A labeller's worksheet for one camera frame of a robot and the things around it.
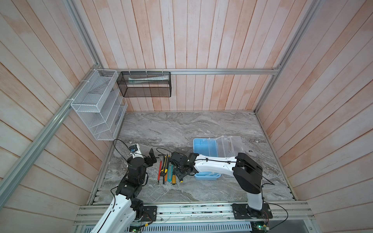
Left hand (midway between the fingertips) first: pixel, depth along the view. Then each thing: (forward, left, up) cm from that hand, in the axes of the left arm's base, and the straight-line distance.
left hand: (145, 153), depth 80 cm
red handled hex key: (-5, -7, -13) cm, 15 cm away
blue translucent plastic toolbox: (+6, -46, -2) cm, 46 cm away
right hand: (-6, -19, -13) cm, 24 cm away
